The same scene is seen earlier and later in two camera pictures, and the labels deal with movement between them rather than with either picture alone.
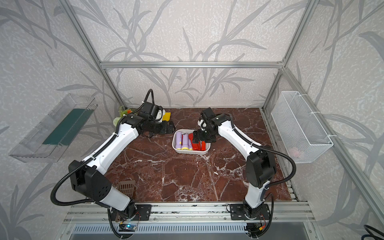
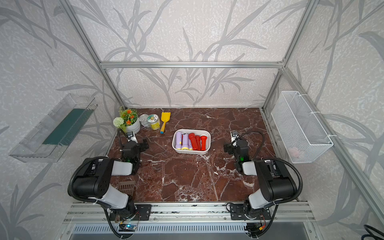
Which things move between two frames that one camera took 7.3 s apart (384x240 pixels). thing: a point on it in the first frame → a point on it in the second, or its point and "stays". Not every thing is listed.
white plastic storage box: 186,152 stays
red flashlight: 203,146 stays
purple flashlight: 185,141 stays
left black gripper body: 156,127 → 140,148
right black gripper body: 204,135 → 232,150
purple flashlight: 178,140 stays
